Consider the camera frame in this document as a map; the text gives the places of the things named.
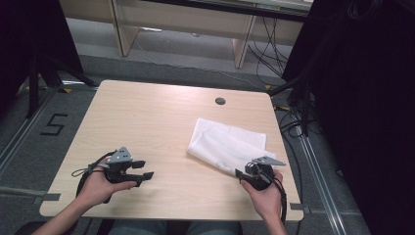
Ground right hand-held gripper cable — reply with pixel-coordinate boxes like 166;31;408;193
265;174;289;225

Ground black metal stand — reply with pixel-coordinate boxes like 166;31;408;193
24;53;100;119
266;32;329;138

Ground aluminium floor rail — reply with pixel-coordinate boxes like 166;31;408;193
295;123;348;235
0;87;59;179

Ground black hanging cables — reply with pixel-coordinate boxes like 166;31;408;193
247;15;292;86

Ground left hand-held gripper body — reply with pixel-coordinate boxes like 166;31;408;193
97;146;143;188

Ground left hand-held gripper cable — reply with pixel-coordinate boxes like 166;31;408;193
70;150;117;200

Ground black curtain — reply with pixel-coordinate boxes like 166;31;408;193
281;0;415;235
0;0;85;114

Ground person's right hand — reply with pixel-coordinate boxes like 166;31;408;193
240;169;285;223

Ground black floor cables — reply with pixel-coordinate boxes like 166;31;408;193
274;103;309;205

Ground person's left hand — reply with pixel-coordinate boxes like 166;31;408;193
75;158;138;209

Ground white mesh zipper bag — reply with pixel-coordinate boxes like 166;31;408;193
186;117;278;177

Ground hand-held gripper cable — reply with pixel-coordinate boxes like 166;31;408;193
70;150;117;200
265;174;289;225

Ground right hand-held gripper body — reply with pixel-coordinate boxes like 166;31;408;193
244;155;287;192

